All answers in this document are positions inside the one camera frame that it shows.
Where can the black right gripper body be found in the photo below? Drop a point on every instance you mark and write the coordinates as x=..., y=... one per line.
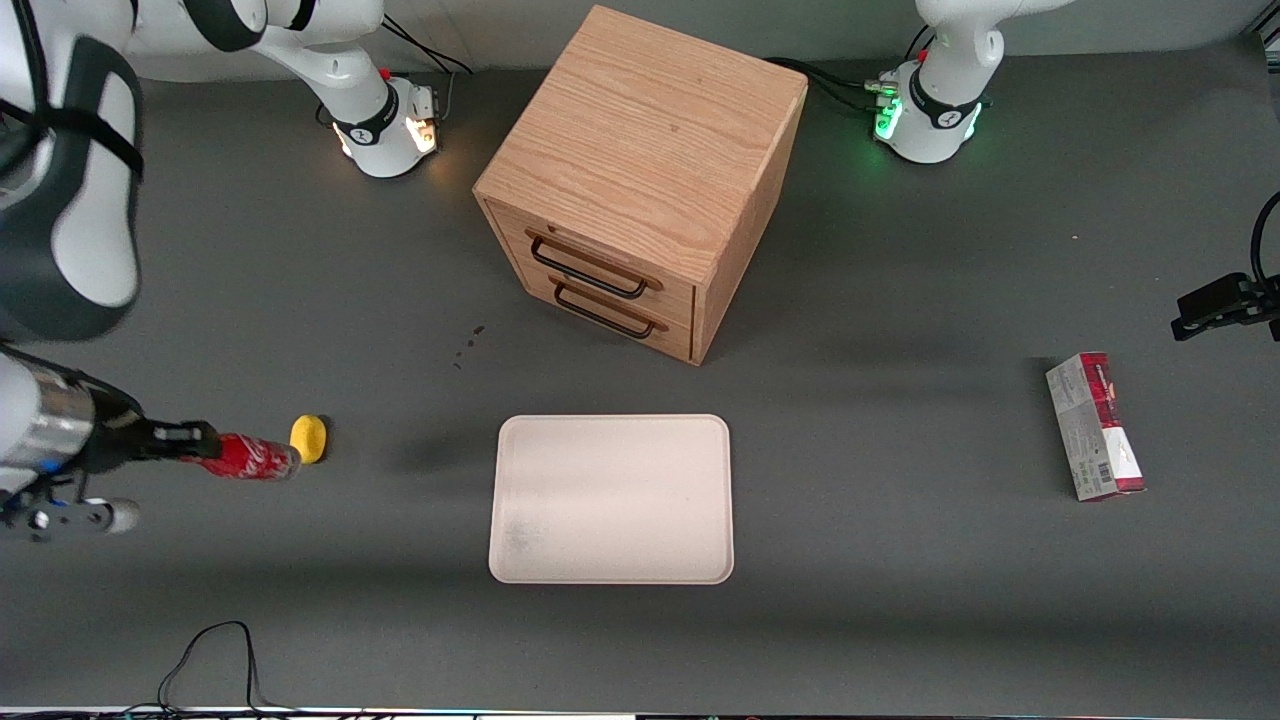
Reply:
x=118, y=440

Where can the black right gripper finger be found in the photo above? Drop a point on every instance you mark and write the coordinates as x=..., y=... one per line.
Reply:
x=165, y=453
x=185, y=432

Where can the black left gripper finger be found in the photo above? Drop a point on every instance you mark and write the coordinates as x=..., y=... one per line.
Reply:
x=1205, y=324
x=1225, y=290

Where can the red coke bottle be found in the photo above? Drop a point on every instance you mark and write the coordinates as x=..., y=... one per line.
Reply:
x=255, y=457

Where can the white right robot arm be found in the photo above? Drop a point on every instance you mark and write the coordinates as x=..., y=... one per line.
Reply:
x=90, y=200

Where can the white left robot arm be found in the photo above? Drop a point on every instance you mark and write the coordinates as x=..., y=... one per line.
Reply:
x=940, y=110

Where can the pale pink plastic tray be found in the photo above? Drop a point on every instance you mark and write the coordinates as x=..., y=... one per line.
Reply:
x=612, y=500

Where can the yellow lemon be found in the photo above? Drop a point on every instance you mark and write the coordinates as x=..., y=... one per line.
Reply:
x=308, y=439

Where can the red plaid cardboard box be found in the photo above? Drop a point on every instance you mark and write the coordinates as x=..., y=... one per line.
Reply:
x=1095, y=430

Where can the wooden drawer front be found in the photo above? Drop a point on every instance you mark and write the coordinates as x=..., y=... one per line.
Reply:
x=600, y=262
x=640, y=335

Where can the wooden drawer cabinet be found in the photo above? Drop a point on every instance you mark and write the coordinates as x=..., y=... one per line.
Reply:
x=650, y=130

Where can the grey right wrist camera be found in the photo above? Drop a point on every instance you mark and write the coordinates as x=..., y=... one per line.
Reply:
x=80, y=516

